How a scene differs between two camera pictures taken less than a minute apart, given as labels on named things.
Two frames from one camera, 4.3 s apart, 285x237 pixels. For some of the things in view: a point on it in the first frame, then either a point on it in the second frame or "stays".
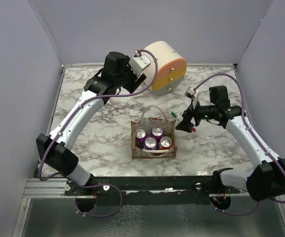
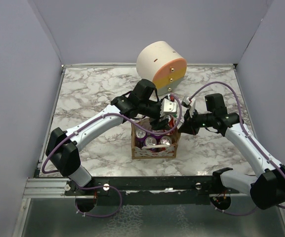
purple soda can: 140,135 stays
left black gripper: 134,76 to 155,122
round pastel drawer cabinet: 172,67 stays
